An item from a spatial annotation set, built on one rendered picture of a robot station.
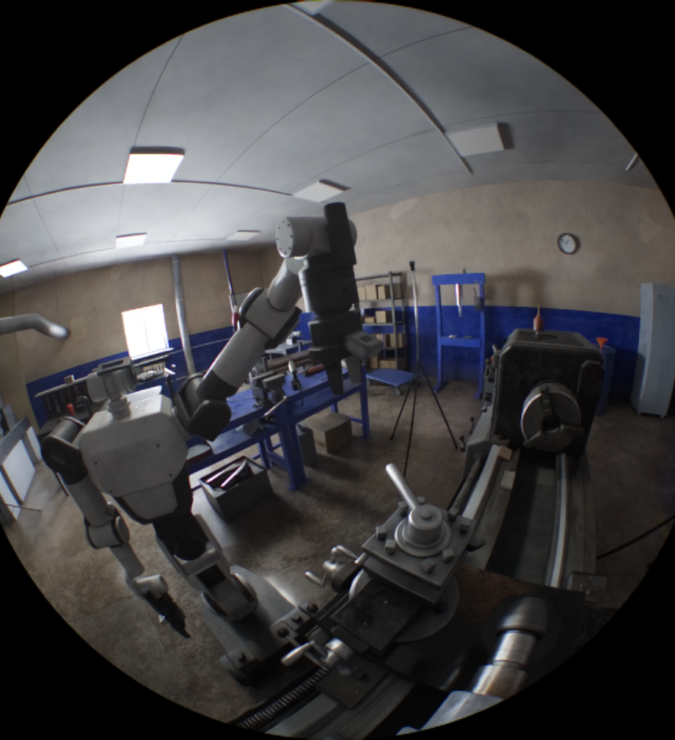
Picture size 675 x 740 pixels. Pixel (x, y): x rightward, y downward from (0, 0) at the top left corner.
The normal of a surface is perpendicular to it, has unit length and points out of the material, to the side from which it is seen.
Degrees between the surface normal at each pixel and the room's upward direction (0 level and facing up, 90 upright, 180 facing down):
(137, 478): 92
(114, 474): 92
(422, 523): 0
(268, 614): 0
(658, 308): 90
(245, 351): 82
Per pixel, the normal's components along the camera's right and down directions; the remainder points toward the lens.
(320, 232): 0.56, 0.11
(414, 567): -0.11, -0.96
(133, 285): 0.74, 0.10
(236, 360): 0.22, 0.10
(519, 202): -0.66, 0.26
